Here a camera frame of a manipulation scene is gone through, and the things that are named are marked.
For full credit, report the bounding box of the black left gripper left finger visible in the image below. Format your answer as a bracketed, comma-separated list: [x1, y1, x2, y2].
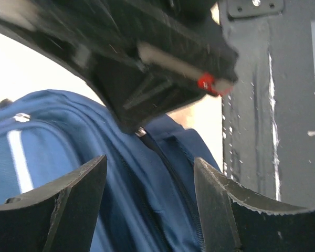
[0, 156, 107, 251]

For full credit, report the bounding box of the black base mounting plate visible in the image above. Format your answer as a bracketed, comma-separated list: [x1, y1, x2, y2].
[219, 1, 315, 208]

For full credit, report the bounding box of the navy blue backpack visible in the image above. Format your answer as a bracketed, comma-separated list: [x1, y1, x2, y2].
[0, 90, 217, 251]

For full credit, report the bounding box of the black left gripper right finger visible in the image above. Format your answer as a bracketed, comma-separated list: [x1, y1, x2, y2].
[194, 158, 315, 251]

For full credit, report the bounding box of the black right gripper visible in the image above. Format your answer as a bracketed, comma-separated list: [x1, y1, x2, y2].
[0, 1, 237, 133]

